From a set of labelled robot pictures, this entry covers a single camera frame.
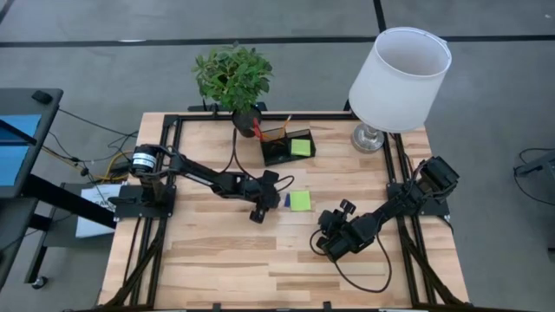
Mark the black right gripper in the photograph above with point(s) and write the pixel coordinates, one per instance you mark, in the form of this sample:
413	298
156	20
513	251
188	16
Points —
357	225

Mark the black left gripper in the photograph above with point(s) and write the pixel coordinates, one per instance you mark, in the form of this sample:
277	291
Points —
262	195

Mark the dark blue sticky note pad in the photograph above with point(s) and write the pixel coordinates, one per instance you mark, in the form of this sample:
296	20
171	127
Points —
287	200

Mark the thin green sticky note pad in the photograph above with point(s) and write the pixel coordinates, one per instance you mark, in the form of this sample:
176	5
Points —
300	201

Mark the thick green sticky note pad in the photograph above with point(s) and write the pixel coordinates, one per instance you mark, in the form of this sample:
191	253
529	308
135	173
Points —
300	147

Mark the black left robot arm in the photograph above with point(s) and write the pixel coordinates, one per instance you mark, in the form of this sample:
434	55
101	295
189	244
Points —
204	175

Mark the black mesh desk organizer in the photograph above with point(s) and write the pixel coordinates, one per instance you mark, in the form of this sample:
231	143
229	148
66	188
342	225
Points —
277	154

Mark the green potted tree black pot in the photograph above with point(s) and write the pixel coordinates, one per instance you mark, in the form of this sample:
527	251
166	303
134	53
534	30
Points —
234	78

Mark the white shade silver table lamp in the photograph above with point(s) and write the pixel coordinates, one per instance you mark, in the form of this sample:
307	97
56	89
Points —
399	86

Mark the white paper sheet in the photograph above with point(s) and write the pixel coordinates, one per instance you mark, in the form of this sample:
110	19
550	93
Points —
93	216

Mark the dark gray desk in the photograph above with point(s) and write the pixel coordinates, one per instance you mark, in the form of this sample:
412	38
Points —
43	108

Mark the desk caster wheel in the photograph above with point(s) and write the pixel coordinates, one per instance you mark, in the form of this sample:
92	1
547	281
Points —
39	283

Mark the black computer mouse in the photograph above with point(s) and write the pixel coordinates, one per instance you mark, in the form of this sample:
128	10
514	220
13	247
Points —
42	97

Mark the blue desk mat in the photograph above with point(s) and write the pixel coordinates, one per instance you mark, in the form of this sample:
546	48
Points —
13	164

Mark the black aluminium table frame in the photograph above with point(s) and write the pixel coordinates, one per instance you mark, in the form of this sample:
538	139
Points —
303	117

